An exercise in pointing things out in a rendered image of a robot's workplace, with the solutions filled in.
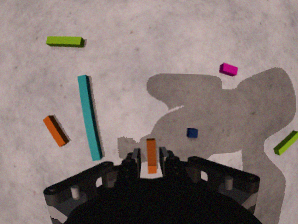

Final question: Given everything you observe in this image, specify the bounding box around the orange rod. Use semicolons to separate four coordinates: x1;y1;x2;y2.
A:
43;115;69;147
146;138;157;174

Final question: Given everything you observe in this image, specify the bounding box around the small blue block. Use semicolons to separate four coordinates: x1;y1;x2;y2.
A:
187;128;198;138

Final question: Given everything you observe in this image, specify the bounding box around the small magenta block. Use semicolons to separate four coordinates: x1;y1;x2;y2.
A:
219;63;238;77

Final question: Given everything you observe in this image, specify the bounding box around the lime green rod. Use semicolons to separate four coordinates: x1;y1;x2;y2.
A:
273;131;298;155
46;36;85;48

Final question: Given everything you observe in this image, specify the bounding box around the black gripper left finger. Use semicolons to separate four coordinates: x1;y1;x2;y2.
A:
43;148;141;224

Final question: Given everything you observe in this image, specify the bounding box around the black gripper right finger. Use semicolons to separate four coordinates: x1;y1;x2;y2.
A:
159;147;260;214

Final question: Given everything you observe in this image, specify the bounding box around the turquoise rod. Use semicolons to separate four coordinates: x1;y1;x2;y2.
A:
78;75;103;161

